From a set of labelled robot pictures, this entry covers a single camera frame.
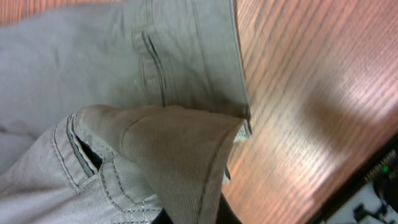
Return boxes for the grey shorts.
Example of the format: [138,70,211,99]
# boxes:
[1,0,252,223]

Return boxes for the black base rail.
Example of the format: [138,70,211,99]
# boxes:
[307,134,397,224]

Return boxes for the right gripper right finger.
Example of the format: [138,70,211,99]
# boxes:
[216,194,242,224]

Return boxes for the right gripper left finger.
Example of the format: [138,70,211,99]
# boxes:
[151,209,173,224]

